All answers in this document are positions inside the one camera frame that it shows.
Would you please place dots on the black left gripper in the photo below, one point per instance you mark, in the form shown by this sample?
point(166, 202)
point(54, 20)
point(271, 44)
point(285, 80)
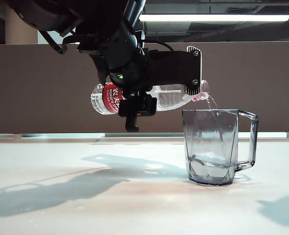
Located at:
point(129, 78)

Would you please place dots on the red label water bottle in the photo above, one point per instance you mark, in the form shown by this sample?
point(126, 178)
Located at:
point(168, 100)

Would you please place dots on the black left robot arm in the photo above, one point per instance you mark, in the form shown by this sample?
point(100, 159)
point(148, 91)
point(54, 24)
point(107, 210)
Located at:
point(119, 44)

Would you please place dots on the grey transparent plastic jug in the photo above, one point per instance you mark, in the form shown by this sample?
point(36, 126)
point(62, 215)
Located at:
point(207, 151)

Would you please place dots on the long ceiling tube light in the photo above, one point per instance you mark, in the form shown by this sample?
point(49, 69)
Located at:
point(207, 17)

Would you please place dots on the brown desk partition panel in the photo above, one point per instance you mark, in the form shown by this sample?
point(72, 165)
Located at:
point(256, 85)

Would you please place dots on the beige building pillar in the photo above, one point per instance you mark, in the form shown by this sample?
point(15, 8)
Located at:
point(17, 34)

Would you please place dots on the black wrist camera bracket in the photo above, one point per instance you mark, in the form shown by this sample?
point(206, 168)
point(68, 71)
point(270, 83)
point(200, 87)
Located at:
point(171, 68)

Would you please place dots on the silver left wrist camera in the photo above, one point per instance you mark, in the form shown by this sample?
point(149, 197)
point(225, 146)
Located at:
point(192, 89)

